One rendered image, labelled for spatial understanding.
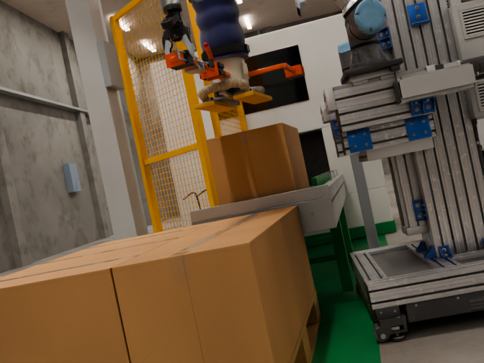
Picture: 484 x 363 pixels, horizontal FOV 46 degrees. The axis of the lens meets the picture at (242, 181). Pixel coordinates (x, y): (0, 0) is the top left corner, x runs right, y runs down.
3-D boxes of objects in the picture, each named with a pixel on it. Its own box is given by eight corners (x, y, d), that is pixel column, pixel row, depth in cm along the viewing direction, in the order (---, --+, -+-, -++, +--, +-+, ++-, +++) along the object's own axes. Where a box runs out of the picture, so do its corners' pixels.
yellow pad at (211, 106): (219, 113, 290) (217, 103, 290) (237, 109, 287) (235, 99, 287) (194, 109, 258) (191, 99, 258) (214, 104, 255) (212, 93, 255)
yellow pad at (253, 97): (253, 104, 285) (251, 94, 285) (272, 100, 282) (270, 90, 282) (232, 99, 252) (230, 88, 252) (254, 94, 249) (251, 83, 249)
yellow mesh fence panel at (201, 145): (160, 295, 420) (104, 19, 420) (172, 292, 426) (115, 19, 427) (233, 298, 353) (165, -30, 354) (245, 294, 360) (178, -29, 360)
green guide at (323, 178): (328, 181, 500) (325, 171, 500) (339, 178, 498) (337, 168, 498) (314, 191, 343) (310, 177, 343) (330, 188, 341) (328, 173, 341)
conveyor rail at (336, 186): (341, 196, 498) (336, 175, 498) (346, 194, 497) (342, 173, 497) (326, 227, 272) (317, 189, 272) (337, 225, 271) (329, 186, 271)
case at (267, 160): (246, 207, 344) (233, 142, 344) (311, 194, 335) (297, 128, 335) (221, 217, 286) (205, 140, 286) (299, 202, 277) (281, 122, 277)
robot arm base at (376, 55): (385, 68, 232) (381, 45, 232) (391, 61, 217) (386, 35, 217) (349, 76, 233) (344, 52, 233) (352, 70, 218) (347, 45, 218)
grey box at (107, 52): (118, 91, 379) (109, 47, 379) (125, 88, 378) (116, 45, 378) (104, 87, 359) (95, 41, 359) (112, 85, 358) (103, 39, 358)
